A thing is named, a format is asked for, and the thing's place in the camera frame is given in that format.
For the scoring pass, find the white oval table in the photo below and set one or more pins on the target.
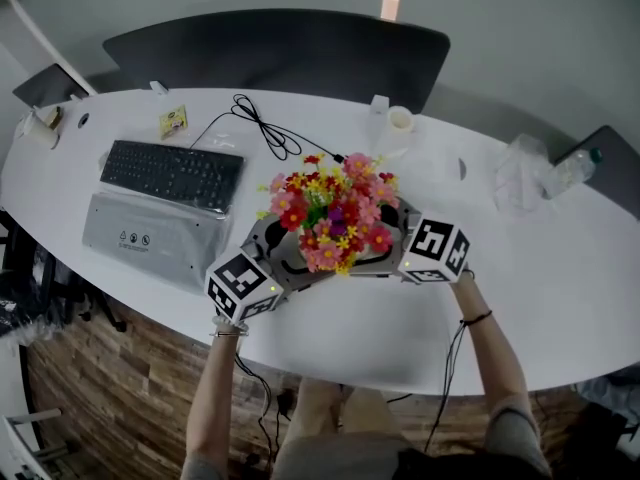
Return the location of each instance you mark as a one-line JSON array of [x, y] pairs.
[[350, 328]]

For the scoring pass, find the crumpled white item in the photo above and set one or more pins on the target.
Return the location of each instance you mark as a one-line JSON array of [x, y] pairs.
[[24, 124]]

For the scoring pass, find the person's grey shirt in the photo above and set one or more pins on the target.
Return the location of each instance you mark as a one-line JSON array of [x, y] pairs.
[[345, 458]]

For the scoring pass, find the grey keyboard box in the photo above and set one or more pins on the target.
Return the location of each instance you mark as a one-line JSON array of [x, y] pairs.
[[150, 248]]

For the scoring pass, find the white metal frame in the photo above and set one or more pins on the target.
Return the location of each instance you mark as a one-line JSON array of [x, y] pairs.
[[20, 448]]

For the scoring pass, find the clear plastic water bottle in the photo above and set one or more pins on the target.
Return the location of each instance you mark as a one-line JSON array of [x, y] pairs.
[[570, 170]]

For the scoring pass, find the yellow snack packet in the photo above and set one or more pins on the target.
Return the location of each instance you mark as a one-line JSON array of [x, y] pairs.
[[173, 122]]

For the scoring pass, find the colourful flowers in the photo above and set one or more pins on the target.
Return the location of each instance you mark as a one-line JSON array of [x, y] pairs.
[[330, 208]]

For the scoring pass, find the small gold tin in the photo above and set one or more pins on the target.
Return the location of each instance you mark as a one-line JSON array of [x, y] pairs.
[[55, 117]]

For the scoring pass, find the black plastic-wrapped office chair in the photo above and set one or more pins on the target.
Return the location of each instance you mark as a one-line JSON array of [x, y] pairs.
[[55, 288]]

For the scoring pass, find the person's left forearm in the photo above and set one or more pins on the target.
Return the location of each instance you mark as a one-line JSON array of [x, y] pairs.
[[212, 393]]

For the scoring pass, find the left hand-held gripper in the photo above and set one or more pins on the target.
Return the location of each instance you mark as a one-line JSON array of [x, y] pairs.
[[242, 288]]

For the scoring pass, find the bluish plastic bag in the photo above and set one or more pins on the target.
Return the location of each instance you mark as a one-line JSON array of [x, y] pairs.
[[610, 390]]

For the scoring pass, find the person's beige trousers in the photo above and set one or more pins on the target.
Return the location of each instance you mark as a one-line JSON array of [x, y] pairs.
[[320, 408]]

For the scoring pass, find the black keyboard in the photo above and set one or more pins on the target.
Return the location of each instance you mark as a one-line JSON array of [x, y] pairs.
[[170, 173]]

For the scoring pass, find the clear plastic container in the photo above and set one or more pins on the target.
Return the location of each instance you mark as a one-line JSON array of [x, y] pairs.
[[520, 173]]

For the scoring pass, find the person's right forearm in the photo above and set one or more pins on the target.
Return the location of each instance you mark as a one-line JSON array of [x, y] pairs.
[[492, 348]]

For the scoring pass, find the black floor adapter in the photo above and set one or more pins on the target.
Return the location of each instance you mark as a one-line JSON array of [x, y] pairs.
[[285, 403]]

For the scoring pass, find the black wrist band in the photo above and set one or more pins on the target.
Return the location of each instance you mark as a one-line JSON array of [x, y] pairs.
[[477, 318]]

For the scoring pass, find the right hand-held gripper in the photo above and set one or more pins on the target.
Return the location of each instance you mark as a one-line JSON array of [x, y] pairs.
[[435, 248]]

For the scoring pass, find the white divider bracket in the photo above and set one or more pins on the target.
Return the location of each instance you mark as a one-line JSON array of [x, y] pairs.
[[379, 106], [158, 87]]

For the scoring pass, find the white cylindrical bottle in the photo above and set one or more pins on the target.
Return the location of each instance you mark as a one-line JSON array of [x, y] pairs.
[[42, 133]]

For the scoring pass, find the white cup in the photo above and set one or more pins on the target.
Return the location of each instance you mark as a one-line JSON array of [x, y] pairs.
[[400, 119]]

